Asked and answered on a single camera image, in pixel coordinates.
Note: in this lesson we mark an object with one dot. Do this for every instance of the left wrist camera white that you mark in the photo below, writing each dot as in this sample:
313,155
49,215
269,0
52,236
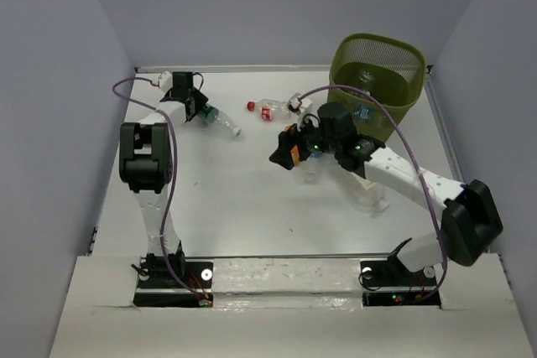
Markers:
165,81

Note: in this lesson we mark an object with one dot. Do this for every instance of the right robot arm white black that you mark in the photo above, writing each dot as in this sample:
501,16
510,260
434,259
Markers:
465,218

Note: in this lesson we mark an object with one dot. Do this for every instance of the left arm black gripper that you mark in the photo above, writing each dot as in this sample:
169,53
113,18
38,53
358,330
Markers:
200,100

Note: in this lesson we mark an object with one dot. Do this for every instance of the clear bottle white label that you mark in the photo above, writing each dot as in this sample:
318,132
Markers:
367,196

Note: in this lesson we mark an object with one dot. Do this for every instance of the green mesh waste bin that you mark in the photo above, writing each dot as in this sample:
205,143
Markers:
377,79

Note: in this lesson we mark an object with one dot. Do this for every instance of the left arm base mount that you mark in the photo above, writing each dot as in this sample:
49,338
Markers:
184,283

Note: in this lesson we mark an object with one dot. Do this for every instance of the clear jar with residue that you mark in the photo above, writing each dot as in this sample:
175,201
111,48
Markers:
313,170

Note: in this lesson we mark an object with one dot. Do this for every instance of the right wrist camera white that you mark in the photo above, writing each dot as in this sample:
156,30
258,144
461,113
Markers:
299,105

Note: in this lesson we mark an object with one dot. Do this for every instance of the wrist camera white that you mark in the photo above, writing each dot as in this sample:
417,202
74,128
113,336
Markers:
165,81
299,105

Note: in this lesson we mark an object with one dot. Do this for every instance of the green label water bottle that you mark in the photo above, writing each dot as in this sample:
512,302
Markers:
218,121

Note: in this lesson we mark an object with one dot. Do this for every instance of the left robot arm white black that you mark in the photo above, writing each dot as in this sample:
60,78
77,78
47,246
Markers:
147,164

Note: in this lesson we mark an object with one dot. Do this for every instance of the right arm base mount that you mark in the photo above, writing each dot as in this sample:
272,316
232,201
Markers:
388,283

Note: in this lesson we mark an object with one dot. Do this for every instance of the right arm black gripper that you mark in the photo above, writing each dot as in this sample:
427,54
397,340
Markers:
282,155

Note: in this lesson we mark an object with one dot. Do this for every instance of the red label clear bottle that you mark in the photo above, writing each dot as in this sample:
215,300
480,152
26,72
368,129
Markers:
269,110

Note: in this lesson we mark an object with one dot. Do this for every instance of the orange juice bottle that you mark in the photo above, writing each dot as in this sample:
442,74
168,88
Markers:
295,155

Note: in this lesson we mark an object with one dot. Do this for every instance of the metal rail table edge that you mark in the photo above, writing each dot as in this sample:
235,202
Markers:
441,124

